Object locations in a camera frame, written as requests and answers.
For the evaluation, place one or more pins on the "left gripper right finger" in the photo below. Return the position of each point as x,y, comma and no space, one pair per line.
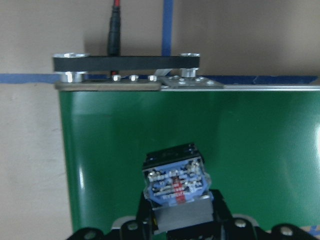
225,225

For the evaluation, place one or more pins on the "green push button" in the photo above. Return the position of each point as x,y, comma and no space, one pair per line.
177,187

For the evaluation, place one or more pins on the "green conveyor belt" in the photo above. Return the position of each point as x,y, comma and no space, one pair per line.
259,135

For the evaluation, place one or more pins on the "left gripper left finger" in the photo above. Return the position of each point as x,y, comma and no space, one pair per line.
142,227

